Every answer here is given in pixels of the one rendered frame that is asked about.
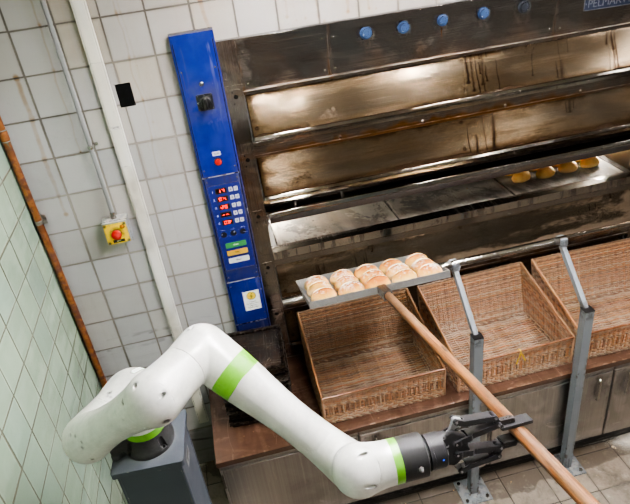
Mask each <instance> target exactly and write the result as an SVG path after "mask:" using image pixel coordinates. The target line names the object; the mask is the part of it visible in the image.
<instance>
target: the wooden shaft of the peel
mask: <svg viewBox="0 0 630 504"><path fill-rule="evenodd" d="M384 297H385V299H386V300H387V301H388V302H389V303H390V304H391V305H392V306H393V308H394V309H395V310H396V311H397V312H398V313H399V314H400V315H401V316H402V317H403V318H404V319H405V320H406V321H407V323H408V324H409V325H410V326H411V327H412V328H413V329H414V330H415V331H416V332H417V333H418V334H419V335H420V336H421V338H422V339H423V340H424V341H425V342H426V343H427V344H428V345H429V346H430V347H431V348H432V349H433V350H434V351H435V353H436V354H437V355H438V356H439V357H440V358H441V359H442V360H443V361H444V362H445V363H446V364H447V365H448V366H449V368H450V369H451V370H452V371H453V372H454V373H455V374H456V375H457V376H458V377H459V378H460V379H461V380H462V381H463V382H464V384H465V385H466V386H467V387H468V388H469V389H470V390H471V391H472V392H473V393H474V394H475V395H476V396H477V397H478V399H479V400H480V401H481V402H482V403H483V404H484V405H485V406H486V407H487V408H488V409H489V410H490V411H493V412H494V413H495V414H496V415H497V416H498V418H499V417H503V416H507V415H512V414H511V413H510V412H509V411H508V410H507V409H506V408H505V407H504V406H503V405H502V404H501V403H500V402H499V401H498V400H497V399H496V398H495V397H494V396H493V395H492V394H491V393H490V392H489V391H488V390H487V389H486V388H485V387H484V386H483V385H482V384H481V383H480V382H479V381H478V380H477V379H476V378H475V377H474V376H473V375H472V374H471V373H470V372H469V371H468V370H467V369H466V368H465V367H464V366H463V365H462V364H461V363H460V362H459V361H458V360H457V359H456V358H455V357H454V356H453V355H452V354H451V352H450V351H449V350H448V349H447V348H446V347H445V346H444V345H443V344H442V343H441V342H440V341H439V340H438V339H437V338H436V337H435V336H434V335H433V334H432V333H431V332H430V331H429V330H428V329H427V328H426V327H425V326H424V325H423V324H422V323H421V322H420V321H419V320H418V319H417V318H416V317H415V316H414V315H413V314H412V313H411V312H410V311H409V310H408V309H407V308H406V307H405V306H404V305H403V304H402V303H401V302H400V301H399V300H398V299H397V298H396V297H395V296H394V295H393V294H392V293H391V292H387V293H386V294H385V296H384ZM512 416H513V415H512ZM508 431H509V432H510V433H511V434H512V435H513V436H514V437H515V438H516V439H517V440H518V441H519V442H520V444H521V445H522V446H523V447H524V448H525V449H526V450H527V451H528V452H529V453H530V454H531V455H532V456H533V457H534V458H535V460H536V461H537V462H538V463H539V464H540V465H541V466H542V467H543V468H544V469H545V470H546V471H547V472H548V473H549V475H550V476H551V477H552V478H553V479H554V480H555V481H556V482H557V483H558V484H559V485H560V486H561V487H562V488H563V490H564V491H565V492H566V493H567V494H568V495H569V496H570V497H571V498H572V499H573V500H574V501H575V502H576V503H577V504H601V503H600V502H599V501H598V500H597V499H596V498H595V497H594V496H593V495H592V494H591V493H590V492H589V491H588V490H587V489H586V488H585V487H584V486H583V485H582V484H581V483H580V482H579V481H578V480H577V479H576V478H575V477H574V476H573V475H572V474H571V473H570V472H569V471H568V470H567V469H566V468H565V467H564V466H563V465H562V464H561V463H560V462H559V461H558V460H557V459H556V458H555V457H554V456H553V455H552V454H551V453H550V452H549V451H548V450H547V449H546V448H545V447H544V446H543V445H542V444H541V443H540V442H539V441H538V440H537V439H536V438H535V437H534V436H533V435H532V434H531V433H530V432H529V431H528V430H527V429H526V428H525V427H524V426H520V427H517V428H513V429H509V430H508Z"/></svg>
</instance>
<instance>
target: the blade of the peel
mask: <svg viewBox="0 0 630 504"><path fill-rule="evenodd" d="M409 256H410V255H408V256H404V257H399V258H395V259H398V260H400V261H401V262H402V263H403V264H405V261H406V259H407V258H408V257H409ZM382 262H383V261H381V262H377V263H372V265H374V266H376V267H377V269H378V270H379V267H380V265H381V263H382ZM434 264H437V263H435V262H434ZM437 265H439V264H437ZM439 266H440V267H441V268H442V272H438V273H434V274H430V275H425V276H421V277H417V278H412V279H408V280H403V281H399V282H395V283H392V280H390V279H389V280H390V282H391V283H390V284H386V286H387V287H388V288H390V289H391V290H396V289H401V288H405V287H409V286H414V285H418V284H422V283H427V282H431V281H435V280H440V279H444V278H449V277H451V274H450V270H449V269H447V268H445V267H443V266H441V265H439ZM333 273H334V272H332V273H327V274H323V275H320V276H324V277H325V278H327V280H328V282H329V284H330V285H331V286H332V288H333V289H334V290H335V291H336V289H335V288H334V285H332V284H331V282H330V277H331V275H332V274H333ZM307 279H308V278H305V279H301V280H296V283H297V285H298V287H299V289H300V291H301V293H302V294H303V296H304V298H305V300H306V302H307V304H308V306H309V308H310V309H314V308H318V307H323V306H327V305H331V304H336V303H340V302H344V301H349V300H353V299H357V298H362V297H366V296H370V295H375V294H378V292H377V287H373V288H368V289H365V286H364V285H363V286H364V290H360V291H355V292H351V293H347V294H342V295H339V294H338V291H336V293H337V296H334V297H329V298H325V299H320V300H316V301H311V297H309V296H308V294H307V291H306V290H305V288H304V285H305V282H306V280H307Z"/></svg>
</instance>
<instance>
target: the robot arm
mask: <svg viewBox="0 0 630 504"><path fill-rule="evenodd" d="M202 384H204V385H205V386H206V387H208V388H209V389H211V390H212V391H213V392H215V393H216V394H218V395H219V396H221V397H222V398H224V399H225V400H227V401H228V402H230V403H231V404H233V405H234V406H236V407H237V408H239V409H241V410H242V411H244V412H245V413H247V414H249V415H250V416H252V417H253V418H255V419H256V420H258V421H259V422H261V423H262V424H264V425H265V426H267V427H268V428H270V429H271V430H272V431H274V432H275V433H277V434H278V435H279V436H281V437H282V438H283V439H285V440H286V441H287V442H288V443H290V444H291V445H292V446H293V447H295V448H296V449H297V450H298V451H299V452H301V453H302V454H303V455H304V456H305V457H306V458H308V459H309V460H310V461H311V462H312V463H313V464H314V465H315V466H316V467H317V468H318V469H320V470H321V471H322V472H323V473H324V474H325V475H326V476H327V477H328V478H329V479H330V480H331V481H332V482H333V483H334V484H335V485H336V486H337V487H338V489H339V490H340V491H341V492H342V493H343V494H345V495H346V496H348V497H350V498H353V499H366V498H369V497H371V496H373V495H375V494H377V493H378V492H380V491H382V490H385V489H387V488H390V487H393V486H396V485H400V484H403V483H407V482H411V481H415V480H419V479H422V478H426V477H429V476H430V474H431V471H435V470H439V469H442V468H446V467H447V466H448V465H452V466H454V465H455V468H456V469H457V471H458V472H459V473H460V474H461V475H462V474H464V473H465V472H467V471H468V470H470V469H472V468H475V467H478V466H481V465H484V464H486V463H489V462H492V461H495V460H498V459H500V458H501V457H502V455H501V452H502V451H503V450H504V449H505V448H509V447H512V446H516V445H517V443H519V441H518V440H517V439H516V438H515V437H514V436H513V435H512V434H511V433H506V434H502V435H498V436H497V438H495V440H491V441H483V442H474V443H468V442H471V441H473V439H474V438H477V437H479V436H481V435H484V434H486V433H489V432H491V431H494V430H496V429H499V428H500V429H501V430H502V431H506V430H509V429H513V428H517V427H520V426H524V425H528V424H532V423H533V419H532V418H531V417H530V416H528V415H527V414H526V413H524V414H520V415H516V416H512V415H507V416H503V417H499V418H498V416H497V415H496V414H495V413H494V412H493V411H486V412H480V413H474V414H468V415H462V416H459V415H453V414H452V415H450V416H449V418H450V420H451V421H450V424H449V427H446V428H445V429H444V430H442V431H432V432H428V433H424V434H421V435H420V434H419V433H418V432H417V431H415V432H411V433H407V434H403V435H399V436H395V437H392V438H388V439H384V440H379V441H372V442H358V441H356V440H355V439H353V438H351V437H350V436H348V435H347V434H345V433H343V432H342V431H340V430H339V429H337V428H336V427H334V426H333V425H331V424H330V423H329V422H327V421H326V420H324V419H323V418H322V417H320V416H319V415H318V414H316V413H315V412H314V411H312V410H311V409H310V408H309V407H307V406H306V405H305V404H304V403H302V402H301V401H300V400H299V399H298V398H296V397H295V396H294V395H293V394H292V393H291V392H290V391H288V390H287V389H286V388H285V387H284V386H283V385H282V384H281V383H280V382H279V381H278V380H277V379H276V378H275V377H274V376H273V375H272V374H270V373H269V372H268V371H267V370H266V369H265V368H264V367H263V366H262V365H261V364H260V363H259V362H258V361H257V360H256V359H254V358H253V357H252V356H251V355H250V354H249V353H248V352H247V351H245V350H244V349H243V348H242V347H241V346H240V345H239V344H237V343H236V342H235V341H234V340H233V339H231V338H230V337H229V336H228V335H226V334H225V333H224V332H223V331H221V330H220V329H219V328H218V327H216V326H214V325H211V324H207V323H198V324H194V325H192V326H190V327H188V328H187V329H185V330H184V331H183V332H182V333H181V335H180V336H179V337H178V338H177V339H176V341H175V342H174V343H173V344H172V345H171V346H170V348H169V349H168V350H167V351H166V352H165V353H164V354H163V355H162V356H161V357H160V358H158V359H157V360H156V361H155V362H154V363H152V364H151V365H150V366H149V367H147V368H146V369H144V368H140V367H130V368H126V369H123V370H121V371H119V372H118V373H116V374H115V375H114V376H112V377H111V378H110V380H109V381H108V382H107V383H106V384H105V386H104V387H103V388H102V390H101V391H100V393H99V394H98V395H97V396H96V397H95V398H94V399H93V400H92V401H91V402H90V403H89V404H88V405H87V406H86V407H85V408H83V409H82V410H81V411H80V412H79V413H78V414H77V415H76V416H75V417H74V418H73V419H72V420H71V421H70V422H69V423H68V424H67V425H66V427H65V429H64V431H63V434H62V448H63V450H64V452H65V454H66V455H67V457H68V458H69V459H71V460H72V461H74V462H76V463H79V464H92V463H95V462H98V461H100V460H101V459H103V458H104V457H105V456H106V455H107V454H108V453H109V452H110V454H111V458H112V461H113V462H115V461H119V460H121V459H122V458H123V457H124V456H125V455H127V456H128V457H129V458H131V459H133V460H137V461H146V460H151V459H154V458H156V457H158V456H160V455H162V454H163V453H164V452H166V451H167V450H168V449H169V447H170V446H171V445H172V443H173V441H174V438H175V431H174V428H173V425H172V424H171V422H172V421H173V420H174V419H175V418H176V417H177V416H178V415H179V414H180V412H181V410H182V409H183V407H184V406H185V405H186V403H187V402H188V401H189V399H190V398H191V397H192V396H193V394H194V393H195V392H196V391H197V390H198V389H199V387H200V386H201V385H202ZM472 425H474V426H472ZM461 426H463V427H465V426H471V427H469V428H462V429H460V430H457V429H455V428H461ZM498 440H499V441H498ZM474 454H475V455H474ZM493 454H494V455H493ZM468 456H469V457H468ZM464 457H466V458H464ZM463 458H464V459H463Z"/></svg>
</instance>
